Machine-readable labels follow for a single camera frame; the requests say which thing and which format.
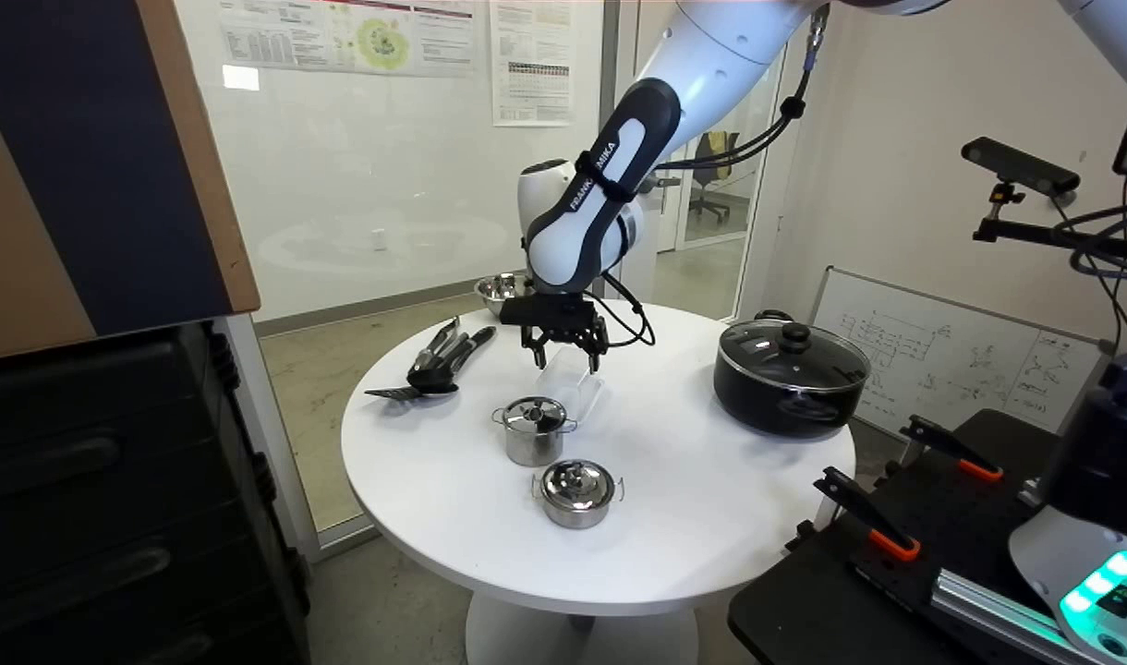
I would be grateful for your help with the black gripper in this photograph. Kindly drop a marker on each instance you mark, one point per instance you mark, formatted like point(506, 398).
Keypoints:
point(554, 315)

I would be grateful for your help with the clear plastic box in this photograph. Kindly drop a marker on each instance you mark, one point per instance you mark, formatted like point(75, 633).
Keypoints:
point(576, 398)

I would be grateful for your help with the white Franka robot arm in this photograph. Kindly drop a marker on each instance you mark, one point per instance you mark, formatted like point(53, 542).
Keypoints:
point(611, 161)

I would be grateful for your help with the tall steel cup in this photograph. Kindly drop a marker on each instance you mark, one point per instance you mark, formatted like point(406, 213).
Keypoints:
point(532, 435)

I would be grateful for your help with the steel mixing bowl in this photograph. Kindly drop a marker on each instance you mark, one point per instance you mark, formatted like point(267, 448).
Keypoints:
point(495, 289)

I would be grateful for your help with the steel tongs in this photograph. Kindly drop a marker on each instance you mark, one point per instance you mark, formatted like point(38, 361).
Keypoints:
point(432, 355)

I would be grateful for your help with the short steel cup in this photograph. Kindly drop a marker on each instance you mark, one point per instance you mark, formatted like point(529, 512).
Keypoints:
point(576, 494)

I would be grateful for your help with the black spatula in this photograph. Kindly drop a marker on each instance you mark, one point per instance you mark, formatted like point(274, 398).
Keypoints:
point(395, 394)

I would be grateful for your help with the glass pot lid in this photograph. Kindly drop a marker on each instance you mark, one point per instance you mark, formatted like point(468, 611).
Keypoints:
point(771, 355)

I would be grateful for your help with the black cooking pot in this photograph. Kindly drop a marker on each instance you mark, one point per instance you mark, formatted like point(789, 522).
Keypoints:
point(783, 403)

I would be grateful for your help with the black office chair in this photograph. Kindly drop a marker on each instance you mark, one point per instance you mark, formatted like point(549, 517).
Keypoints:
point(714, 161)

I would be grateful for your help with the black clamp orange tip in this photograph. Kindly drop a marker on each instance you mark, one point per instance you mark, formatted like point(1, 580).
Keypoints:
point(952, 443)
point(867, 516)

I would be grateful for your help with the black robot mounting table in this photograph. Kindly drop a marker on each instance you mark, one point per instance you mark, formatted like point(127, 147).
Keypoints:
point(832, 603)

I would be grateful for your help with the white dry-erase board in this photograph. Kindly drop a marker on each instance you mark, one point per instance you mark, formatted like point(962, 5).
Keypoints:
point(953, 345)

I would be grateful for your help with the narrow wall poster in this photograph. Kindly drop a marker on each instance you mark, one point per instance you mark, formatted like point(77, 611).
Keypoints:
point(529, 76)

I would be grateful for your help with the wide wall poster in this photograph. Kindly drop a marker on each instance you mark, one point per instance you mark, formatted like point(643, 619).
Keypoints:
point(340, 37)

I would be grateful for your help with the black stereo camera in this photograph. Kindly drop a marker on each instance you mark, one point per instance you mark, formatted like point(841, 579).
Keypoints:
point(1017, 163)

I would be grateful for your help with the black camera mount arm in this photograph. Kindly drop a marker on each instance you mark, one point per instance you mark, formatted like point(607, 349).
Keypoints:
point(1044, 234)

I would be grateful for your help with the aluminium rail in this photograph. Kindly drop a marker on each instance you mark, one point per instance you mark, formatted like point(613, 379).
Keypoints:
point(990, 611)

